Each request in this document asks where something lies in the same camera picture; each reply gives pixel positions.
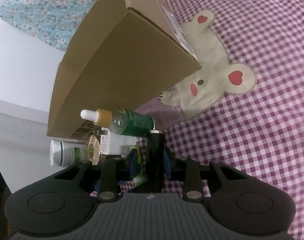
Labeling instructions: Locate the green dropper bottle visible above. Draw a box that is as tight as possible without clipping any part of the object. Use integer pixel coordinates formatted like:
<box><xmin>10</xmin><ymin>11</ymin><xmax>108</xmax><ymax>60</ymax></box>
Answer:
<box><xmin>80</xmin><ymin>109</ymin><xmax>156</xmax><ymax>138</ymax></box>

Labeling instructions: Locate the white green tube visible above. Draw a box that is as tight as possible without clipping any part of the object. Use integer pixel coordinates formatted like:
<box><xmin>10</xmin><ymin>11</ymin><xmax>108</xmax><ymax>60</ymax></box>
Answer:
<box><xmin>50</xmin><ymin>140</ymin><xmax>90</xmax><ymax>167</ymax></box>

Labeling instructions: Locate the purple checkered tablecloth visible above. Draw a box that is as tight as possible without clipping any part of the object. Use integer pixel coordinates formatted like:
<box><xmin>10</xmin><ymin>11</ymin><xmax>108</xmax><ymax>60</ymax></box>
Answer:
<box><xmin>90</xmin><ymin>0</ymin><xmax>304</xmax><ymax>240</ymax></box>

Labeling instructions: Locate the brown cardboard box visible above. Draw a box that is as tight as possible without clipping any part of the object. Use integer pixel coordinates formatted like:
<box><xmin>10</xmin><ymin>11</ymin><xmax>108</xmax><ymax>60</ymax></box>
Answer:
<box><xmin>47</xmin><ymin>0</ymin><xmax>200</xmax><ymax>139</ymax></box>

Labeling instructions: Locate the floral blue curtain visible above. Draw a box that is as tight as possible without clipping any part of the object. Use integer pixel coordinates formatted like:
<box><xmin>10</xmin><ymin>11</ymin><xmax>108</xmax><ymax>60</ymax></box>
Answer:
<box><xmin>0</xmin><ymin>0</ymin><xmax>157</xmax><ymax>52</ymax></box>

